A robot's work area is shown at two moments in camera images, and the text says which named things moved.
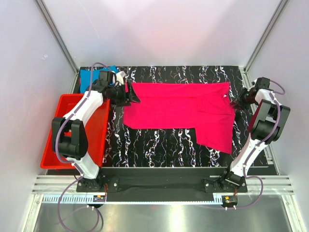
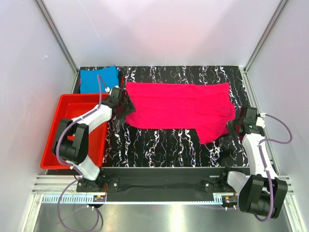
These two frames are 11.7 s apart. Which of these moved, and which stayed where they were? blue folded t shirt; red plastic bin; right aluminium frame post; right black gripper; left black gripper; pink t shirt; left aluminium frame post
Moved: left black gripper; right black gripper; pink t shirt
Stayed: red plastic bin; left aluminium frame post; right aluminium frame post; blue folded t shirt
